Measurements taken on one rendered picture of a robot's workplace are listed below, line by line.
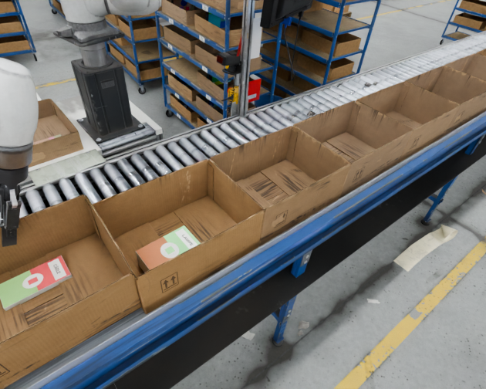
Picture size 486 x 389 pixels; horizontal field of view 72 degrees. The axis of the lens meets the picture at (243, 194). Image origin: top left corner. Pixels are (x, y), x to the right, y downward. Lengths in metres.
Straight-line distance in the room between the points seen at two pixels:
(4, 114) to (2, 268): 0.46
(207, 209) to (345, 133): 0.81
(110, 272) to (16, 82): 0.52
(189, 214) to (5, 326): 0.57
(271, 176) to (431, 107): 0.93
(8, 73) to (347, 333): 1.81
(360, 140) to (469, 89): 0.80
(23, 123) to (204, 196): 0.65
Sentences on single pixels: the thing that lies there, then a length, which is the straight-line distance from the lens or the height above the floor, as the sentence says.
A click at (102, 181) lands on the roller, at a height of 0.75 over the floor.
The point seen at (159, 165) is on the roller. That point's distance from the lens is 1.60.
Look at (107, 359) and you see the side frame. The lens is 0.91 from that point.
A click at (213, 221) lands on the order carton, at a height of 0.89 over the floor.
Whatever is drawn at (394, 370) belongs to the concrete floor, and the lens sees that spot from 2.03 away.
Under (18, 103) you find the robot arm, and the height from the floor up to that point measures 1.40.
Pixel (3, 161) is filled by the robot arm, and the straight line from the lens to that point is 0.84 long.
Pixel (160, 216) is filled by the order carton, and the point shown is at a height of 0.89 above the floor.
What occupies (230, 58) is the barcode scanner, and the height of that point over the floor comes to 1.08.
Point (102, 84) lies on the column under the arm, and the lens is 1.73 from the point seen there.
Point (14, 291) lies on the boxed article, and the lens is 1.05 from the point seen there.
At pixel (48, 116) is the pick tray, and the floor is 0.76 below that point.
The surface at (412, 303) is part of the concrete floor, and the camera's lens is 2.27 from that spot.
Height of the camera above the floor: 1.73
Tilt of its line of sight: 43 degrees down
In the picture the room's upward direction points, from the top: 5 degrees clockwise
